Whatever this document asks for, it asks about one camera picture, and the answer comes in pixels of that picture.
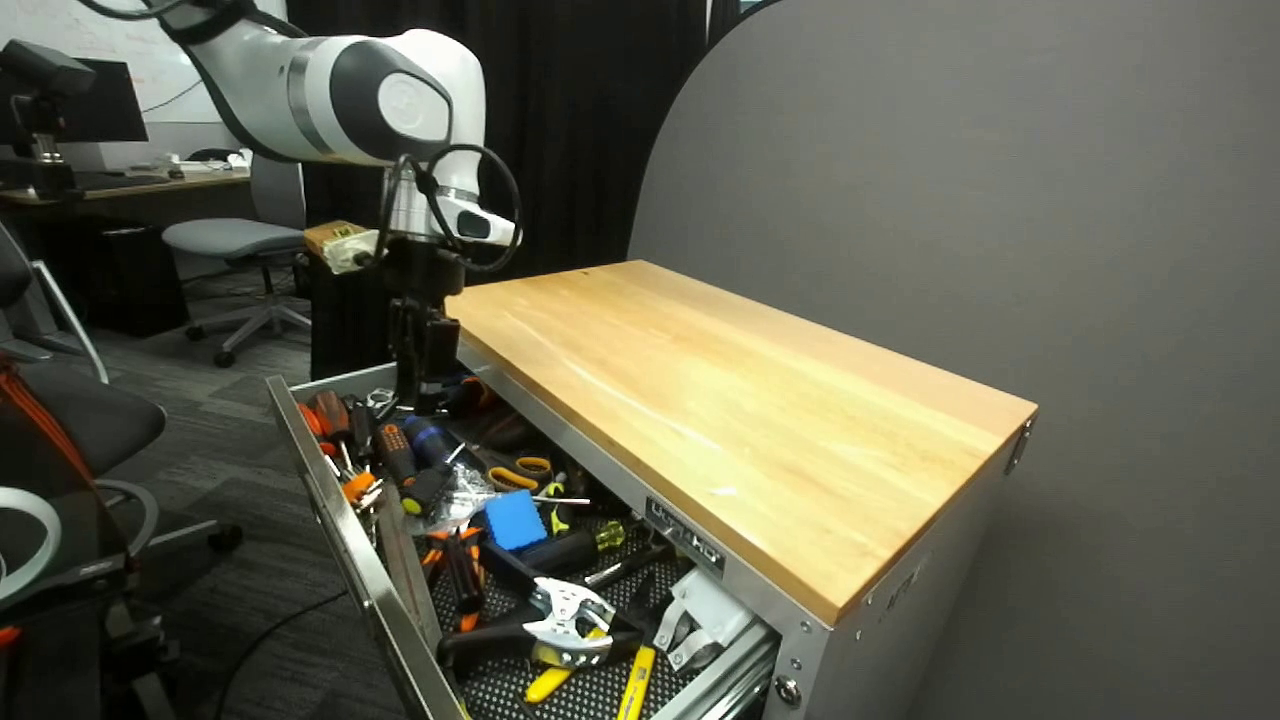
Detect black under-desk cabinet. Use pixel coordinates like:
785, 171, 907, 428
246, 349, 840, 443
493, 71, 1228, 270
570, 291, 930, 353
55, 216, 194, 342

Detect yellow tool handle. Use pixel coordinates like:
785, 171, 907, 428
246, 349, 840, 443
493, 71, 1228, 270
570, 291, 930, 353
521, 660, 582, 708

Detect hex key set orange holder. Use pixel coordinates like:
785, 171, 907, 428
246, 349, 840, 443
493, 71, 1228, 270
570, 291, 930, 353
332, 443, 392, 518

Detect wooden office desk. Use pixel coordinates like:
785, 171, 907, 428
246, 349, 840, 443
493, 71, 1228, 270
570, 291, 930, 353
0, 165, 257, 223

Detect grey curved partition panel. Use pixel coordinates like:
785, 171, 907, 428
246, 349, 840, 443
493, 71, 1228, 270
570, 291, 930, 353
623, 0, 1280, 720

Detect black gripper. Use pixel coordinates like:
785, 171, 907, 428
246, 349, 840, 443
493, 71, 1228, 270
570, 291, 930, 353
385, 240, 469, 414

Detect white ring-shaped tube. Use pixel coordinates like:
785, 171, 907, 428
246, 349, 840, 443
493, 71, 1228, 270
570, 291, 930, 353
0, 483, 69, 603

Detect black curtain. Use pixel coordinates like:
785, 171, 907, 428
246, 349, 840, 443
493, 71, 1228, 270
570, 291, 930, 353
289, 0, 711, 380

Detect yellow orange handled pliers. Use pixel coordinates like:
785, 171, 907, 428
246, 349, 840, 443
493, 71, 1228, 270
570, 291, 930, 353
485, 452, 559, 495

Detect grey seat office chair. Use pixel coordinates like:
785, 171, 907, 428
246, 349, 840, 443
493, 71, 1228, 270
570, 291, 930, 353
160, 156, 321, 371

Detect thin black floor cable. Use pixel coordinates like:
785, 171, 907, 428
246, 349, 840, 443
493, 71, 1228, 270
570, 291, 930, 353
214, 584, 353, 720

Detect blue rectangular block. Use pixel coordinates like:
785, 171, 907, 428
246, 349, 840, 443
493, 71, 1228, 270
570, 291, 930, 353
479, 487, 554, 558

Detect yellow utility knife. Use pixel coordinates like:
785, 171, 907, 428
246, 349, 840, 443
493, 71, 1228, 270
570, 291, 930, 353
613, 642, 661, 720

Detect orange black handled pliers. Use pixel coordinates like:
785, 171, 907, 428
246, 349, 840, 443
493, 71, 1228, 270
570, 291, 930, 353
420, 524, 493, 642

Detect black computer monitor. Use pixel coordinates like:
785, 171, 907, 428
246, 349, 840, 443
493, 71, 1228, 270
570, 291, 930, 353
0, 35, 153, 145

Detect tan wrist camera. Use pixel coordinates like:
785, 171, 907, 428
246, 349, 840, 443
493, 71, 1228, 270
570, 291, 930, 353
301, 216, 385, 280

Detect grey metal tool drawer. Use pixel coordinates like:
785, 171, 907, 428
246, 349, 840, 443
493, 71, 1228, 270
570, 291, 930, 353
265, 356, 785, 720

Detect silver metal clamp tool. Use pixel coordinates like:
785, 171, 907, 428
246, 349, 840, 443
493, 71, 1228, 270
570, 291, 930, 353
648, 563, 761, 672

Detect silver locking pliers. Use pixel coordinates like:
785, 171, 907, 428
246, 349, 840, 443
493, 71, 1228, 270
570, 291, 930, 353
438, 574, 623, 678

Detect blue black handled screwdriver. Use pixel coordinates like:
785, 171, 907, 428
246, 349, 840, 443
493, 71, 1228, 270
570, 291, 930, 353
399, 408, 458, 471

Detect grey tool cabinet wooden top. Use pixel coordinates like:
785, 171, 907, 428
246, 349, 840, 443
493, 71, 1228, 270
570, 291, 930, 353
442, 257, 1040, 720

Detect orange black handled screwdriver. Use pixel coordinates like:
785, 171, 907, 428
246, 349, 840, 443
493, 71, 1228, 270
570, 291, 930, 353
377, 421, 430, 501

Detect clear plastic bag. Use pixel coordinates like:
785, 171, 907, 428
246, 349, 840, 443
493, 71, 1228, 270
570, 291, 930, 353
443, 460, 500, 532

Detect black yellow handled tool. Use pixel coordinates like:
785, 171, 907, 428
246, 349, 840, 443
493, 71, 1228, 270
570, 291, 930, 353
526, 513, 631, 582

